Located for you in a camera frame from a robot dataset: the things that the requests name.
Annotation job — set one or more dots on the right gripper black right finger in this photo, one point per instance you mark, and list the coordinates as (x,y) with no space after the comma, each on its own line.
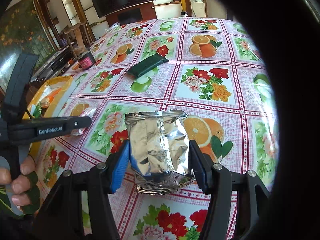
(201,164)

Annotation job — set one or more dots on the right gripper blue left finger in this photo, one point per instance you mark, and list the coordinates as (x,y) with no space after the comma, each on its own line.
(118,166)

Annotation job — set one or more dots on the silver foil bag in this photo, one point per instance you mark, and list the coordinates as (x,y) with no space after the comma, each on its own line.
(159,151)
(83,121)

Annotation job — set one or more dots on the person's left hand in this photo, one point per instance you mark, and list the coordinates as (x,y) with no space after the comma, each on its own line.
(24,182)

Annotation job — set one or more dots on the yellow-rimmed white tray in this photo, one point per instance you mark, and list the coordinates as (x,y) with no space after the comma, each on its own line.
(49,100)

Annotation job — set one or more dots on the black keyboard on stand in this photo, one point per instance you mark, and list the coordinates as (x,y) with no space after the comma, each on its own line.
(55,64)

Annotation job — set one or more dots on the dark green flat packet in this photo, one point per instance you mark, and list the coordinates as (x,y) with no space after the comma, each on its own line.
(146,65)

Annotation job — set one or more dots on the floral fruit tablecloth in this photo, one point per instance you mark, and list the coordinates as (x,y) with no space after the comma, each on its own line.
(214,74)

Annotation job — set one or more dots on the wooden chair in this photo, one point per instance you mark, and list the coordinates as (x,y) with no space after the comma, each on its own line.
(82,37)

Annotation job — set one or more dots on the floral wall painting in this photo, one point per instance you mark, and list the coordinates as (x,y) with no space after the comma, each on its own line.
(23,31)

